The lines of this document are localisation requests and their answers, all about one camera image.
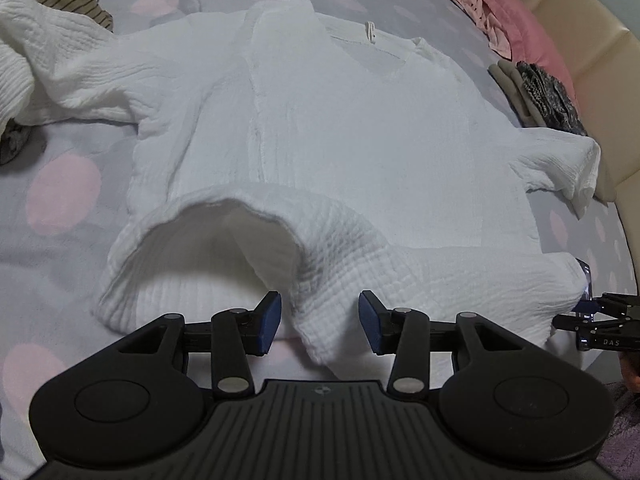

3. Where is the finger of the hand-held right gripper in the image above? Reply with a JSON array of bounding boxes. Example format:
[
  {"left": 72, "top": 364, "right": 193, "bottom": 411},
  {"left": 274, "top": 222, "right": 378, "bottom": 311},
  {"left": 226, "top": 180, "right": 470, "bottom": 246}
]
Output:
[
  {"left": 574, "top": 258, "right": 640, "bottom": 319},
  {"left": 553, "top": 313, "right": 640, "bottom": 352}
]

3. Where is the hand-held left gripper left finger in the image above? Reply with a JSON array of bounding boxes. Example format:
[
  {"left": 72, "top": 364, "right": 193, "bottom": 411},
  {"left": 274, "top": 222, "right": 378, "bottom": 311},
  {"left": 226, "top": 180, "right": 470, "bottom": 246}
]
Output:
[{"left": 119, "top": 290, "right": 283, "bottom": 395}]

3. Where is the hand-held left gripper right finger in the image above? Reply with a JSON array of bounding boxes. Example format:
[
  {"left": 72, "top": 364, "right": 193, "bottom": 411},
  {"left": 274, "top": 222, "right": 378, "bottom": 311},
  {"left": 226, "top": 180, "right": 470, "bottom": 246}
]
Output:
[{"left": 358, "top": 289, "right": 522, "bottom": 395}]

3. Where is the white crinkled shirt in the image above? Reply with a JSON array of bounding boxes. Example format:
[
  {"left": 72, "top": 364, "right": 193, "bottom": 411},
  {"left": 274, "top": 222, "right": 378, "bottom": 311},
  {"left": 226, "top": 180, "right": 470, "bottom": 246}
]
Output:
[{"left": 30, "top": 0, "right": 602, "bottom": 379}]

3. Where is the person's right hand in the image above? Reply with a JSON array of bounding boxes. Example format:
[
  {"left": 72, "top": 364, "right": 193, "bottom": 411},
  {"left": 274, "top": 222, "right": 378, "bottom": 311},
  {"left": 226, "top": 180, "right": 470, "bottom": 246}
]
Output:
[{"left": 619, "top": 352, "right": 640, "bottom": 394}]

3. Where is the purple rug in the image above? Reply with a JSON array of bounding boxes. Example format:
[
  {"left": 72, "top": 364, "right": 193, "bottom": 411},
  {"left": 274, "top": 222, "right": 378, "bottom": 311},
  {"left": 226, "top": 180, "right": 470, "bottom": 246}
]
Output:
[{"left": 595, "top": 379, "right": 640, "bottom": 473}]

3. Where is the folded dark floral garment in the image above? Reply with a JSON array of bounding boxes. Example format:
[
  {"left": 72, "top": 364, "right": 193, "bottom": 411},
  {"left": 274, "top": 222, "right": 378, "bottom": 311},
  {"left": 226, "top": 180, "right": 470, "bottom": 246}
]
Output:
[{"left": 515, "top": 60, "right": 589, "bottom": 137}]

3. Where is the folded olive green garment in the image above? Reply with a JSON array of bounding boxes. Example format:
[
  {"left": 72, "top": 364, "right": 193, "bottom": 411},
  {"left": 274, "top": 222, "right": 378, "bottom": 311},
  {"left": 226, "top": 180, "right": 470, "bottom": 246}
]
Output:
[{"left": 487, "top": 59, "right": 551, "bottom": 129}]

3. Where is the grey polka dot bed sheet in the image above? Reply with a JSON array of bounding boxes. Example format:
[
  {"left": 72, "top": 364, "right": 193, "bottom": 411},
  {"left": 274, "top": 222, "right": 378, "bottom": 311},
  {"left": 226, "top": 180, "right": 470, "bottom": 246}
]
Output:
[{"left": 0, "top": 0, "right": 640, "bottom": 466}]

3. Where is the beige padded headboard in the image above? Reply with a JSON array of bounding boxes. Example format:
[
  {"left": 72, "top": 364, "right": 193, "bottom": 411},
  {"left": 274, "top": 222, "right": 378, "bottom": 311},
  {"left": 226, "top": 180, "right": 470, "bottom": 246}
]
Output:
[{"left": 487, "top": 0, "right": 640, "bottom": 206}]

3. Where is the pink pillow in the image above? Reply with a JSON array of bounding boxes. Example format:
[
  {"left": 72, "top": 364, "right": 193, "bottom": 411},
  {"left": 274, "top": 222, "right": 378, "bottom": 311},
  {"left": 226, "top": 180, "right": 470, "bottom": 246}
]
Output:
[{"left": 459, "top": 0, "right": 582, "bottom": 111}]

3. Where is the crumpled dark patterned cloth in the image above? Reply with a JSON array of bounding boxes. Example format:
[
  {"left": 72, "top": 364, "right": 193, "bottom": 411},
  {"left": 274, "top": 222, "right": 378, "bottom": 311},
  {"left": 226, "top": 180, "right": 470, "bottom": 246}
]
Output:
[{"left": 0, "top": 122, "right": 34, "bottom": 166}]

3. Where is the white ribbed garment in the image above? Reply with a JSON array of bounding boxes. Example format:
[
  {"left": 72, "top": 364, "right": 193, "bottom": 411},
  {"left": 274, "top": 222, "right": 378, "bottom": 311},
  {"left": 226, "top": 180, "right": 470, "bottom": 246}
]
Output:
[{"left": 0, "top": 0, "right": 120, "bottom": 127}]

